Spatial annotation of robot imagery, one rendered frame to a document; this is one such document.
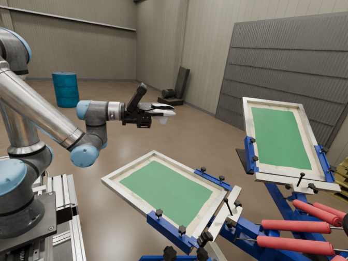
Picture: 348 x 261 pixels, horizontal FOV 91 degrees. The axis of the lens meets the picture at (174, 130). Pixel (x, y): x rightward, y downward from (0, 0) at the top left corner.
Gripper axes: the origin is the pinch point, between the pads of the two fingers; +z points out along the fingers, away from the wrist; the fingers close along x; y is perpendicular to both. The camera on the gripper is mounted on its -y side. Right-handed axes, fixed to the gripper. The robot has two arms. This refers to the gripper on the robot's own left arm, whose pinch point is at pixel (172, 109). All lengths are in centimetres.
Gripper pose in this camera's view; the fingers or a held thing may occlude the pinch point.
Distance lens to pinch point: 69.8
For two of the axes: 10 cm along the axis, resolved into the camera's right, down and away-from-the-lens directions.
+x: 1.4, 5.3, -8.3
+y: -1.2, 8.4, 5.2
